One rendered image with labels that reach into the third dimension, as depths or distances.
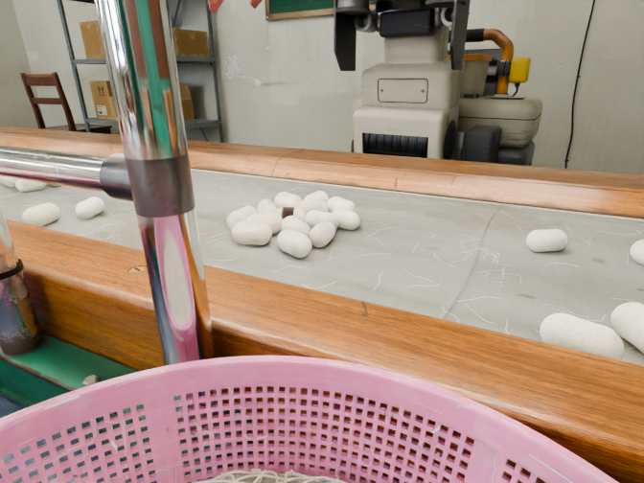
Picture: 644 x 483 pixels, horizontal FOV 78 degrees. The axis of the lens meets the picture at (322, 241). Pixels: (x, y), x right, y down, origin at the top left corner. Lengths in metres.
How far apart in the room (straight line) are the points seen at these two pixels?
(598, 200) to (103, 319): 0.47
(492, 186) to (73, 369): 0.44
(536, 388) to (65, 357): 0.26
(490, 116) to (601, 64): 1.19
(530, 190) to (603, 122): 1.87
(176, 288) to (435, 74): 0.87
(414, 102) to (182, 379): 0.90
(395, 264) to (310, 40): 2.53
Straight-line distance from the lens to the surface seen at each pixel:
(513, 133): 1.22
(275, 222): 0.37
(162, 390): 0.18
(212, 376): 0.18
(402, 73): 1.01
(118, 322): 0.27
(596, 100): 2.37
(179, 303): 0.18
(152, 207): 0.16
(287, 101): 2.90
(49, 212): 0.49
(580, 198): 0.52
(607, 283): 0.35
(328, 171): 0.56
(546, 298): 0.31
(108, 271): 0.29
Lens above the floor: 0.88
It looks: 23 degrees down
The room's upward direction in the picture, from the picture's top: straight up
